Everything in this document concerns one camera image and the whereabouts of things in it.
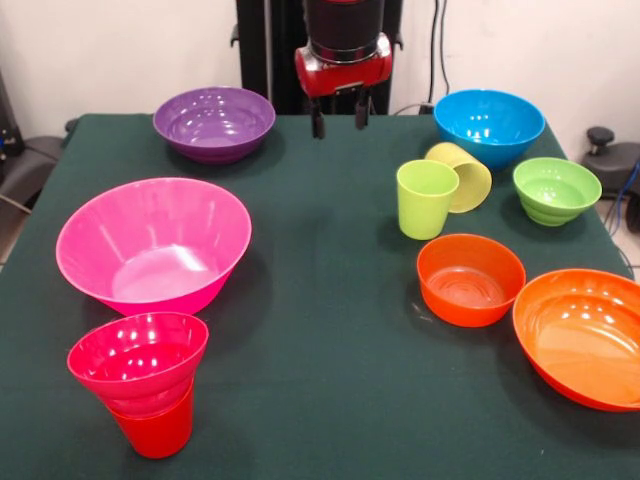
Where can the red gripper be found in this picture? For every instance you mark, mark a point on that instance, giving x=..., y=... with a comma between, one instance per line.
x=340, y=77

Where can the yellow cup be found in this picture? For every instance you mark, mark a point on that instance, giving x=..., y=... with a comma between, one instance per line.
x=475, y=185

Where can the large magenta bowl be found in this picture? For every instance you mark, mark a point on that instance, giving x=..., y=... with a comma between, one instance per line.
x=150, y=235

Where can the small orange bowl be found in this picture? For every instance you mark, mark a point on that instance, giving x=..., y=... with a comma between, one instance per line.
x=470, y=300

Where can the small crimson pink bowl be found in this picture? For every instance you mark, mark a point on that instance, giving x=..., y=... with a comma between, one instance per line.
x=135, y=365

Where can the red cup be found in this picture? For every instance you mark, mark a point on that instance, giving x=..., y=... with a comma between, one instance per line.
x=155, y=435

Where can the black robot column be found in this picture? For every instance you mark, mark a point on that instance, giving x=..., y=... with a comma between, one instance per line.
x=270, y=50

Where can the purple bowl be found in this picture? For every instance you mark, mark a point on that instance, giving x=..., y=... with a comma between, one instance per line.
x=215, y=125

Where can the lime green cup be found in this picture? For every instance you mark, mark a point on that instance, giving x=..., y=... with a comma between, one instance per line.
x=425, y=210

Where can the blue bowl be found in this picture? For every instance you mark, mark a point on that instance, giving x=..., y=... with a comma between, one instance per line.
x=490, y=130

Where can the small green bowl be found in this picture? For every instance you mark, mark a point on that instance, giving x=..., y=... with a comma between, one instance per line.
x=557, y=195

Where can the dark green tablecloth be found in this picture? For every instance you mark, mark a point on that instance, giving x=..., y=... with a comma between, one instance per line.
x=325, y=350

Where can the black equipment box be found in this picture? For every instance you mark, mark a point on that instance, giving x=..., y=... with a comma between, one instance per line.
x=7, y=125

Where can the large orange bowl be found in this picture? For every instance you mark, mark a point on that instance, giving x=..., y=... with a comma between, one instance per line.
x=585, y=345

